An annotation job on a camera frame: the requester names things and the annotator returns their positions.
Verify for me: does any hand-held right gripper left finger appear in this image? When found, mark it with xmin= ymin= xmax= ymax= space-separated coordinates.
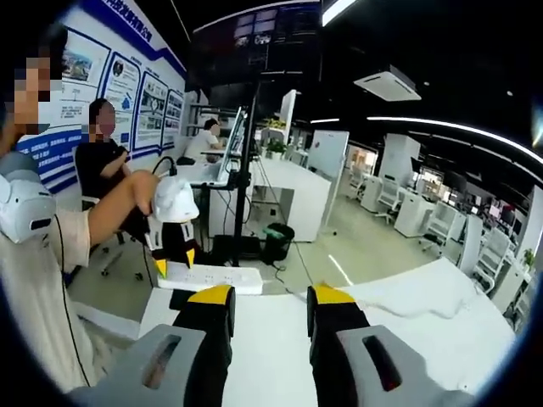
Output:
xmin=70 ymin=283 xmax=238 ymax=407

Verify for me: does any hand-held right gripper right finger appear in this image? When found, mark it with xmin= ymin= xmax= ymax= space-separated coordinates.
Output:
xmin=306 ymin=282 xmax=475 ymax=407

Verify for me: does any white power strip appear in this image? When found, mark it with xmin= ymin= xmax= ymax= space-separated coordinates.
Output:
xmin=158 ymin=265 xmax=264 ymax=297

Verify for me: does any white power strip cable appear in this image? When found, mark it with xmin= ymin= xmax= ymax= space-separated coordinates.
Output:
xmin=339 ymin=277 xmax=483 ymax=320

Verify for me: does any ceiling light strip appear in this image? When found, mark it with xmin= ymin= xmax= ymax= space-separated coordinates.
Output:
xmin=367 ymin=115 xmax=543 ymax=166
xmin=321 ymin=0 xmax=358 ymax=27

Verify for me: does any person's left hand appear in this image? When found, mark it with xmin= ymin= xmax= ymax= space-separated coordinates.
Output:
xmin=132 ymin=170 xmax=162 ymax=216

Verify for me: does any black box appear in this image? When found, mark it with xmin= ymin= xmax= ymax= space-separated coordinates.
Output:
xmin=211 ymin=235 xmax=260 ymax=266

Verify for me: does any black office chair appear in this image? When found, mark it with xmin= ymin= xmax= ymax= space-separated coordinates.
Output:
xmin=79 ymin=195 xmax=148 ymax=282

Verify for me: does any computer monitor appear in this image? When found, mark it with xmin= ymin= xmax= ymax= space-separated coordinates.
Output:
xmin=219 ymin=105 xmax=248 ymax=184

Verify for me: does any black stand pole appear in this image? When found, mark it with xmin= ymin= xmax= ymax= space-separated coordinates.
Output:
xmin=232 ymin=82 xmax=260 ymax=267

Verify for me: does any black trash bin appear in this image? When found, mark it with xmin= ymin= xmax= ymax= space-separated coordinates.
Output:
xmin=261 ymin=222 xmax=295 ymax=265

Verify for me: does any potted green plant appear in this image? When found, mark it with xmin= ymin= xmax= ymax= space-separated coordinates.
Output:
xmin=266 ymin=138 xmax=288 ymax=161

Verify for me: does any white counter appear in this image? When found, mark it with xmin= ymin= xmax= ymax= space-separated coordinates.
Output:
xmin=248 ymin=159 xmax=333 ymax=243

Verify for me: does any person's beige clothing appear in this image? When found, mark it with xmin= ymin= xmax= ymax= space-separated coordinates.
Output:
xmin=0 ymin=207 xmax=114 ymax=395

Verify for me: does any white chest-worn device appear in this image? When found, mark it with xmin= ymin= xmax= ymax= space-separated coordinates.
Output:
xmin=0 ymin=151 xmax=57 ymax=245

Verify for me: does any white whiteboard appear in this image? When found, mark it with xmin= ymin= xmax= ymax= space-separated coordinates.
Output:
xmin=307 ymin=130 xmax=350 ymax=179

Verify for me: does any row of white office desks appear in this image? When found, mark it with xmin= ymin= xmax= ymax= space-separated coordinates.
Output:
xmin=360 ymin=171 xmax=535 ymax=315

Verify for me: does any large black screen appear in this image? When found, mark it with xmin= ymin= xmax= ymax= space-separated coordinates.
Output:
xmin=186 ymin=0 xmax=322 ymax=92

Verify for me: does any ceiling air conditioner unit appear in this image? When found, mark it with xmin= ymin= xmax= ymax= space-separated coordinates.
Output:
xmin=353 ymin=64 xmax=423 ymax=103

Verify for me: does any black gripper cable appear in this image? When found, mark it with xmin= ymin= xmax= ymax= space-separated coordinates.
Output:
xmin=151 ymin=155 xmax=179 ymax=179

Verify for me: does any black device cable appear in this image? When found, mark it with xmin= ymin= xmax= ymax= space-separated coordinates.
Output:
xmin=53 ymin=214 xmax=92 ymax=387

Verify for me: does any black floor cable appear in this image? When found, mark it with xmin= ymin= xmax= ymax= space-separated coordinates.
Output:
xmin=273 ymin=237 xmax=317 ymax=298

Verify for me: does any blue white wall poster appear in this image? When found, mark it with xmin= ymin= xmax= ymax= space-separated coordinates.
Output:
xmin=16 ymin=0 xmax=188 ymax=194

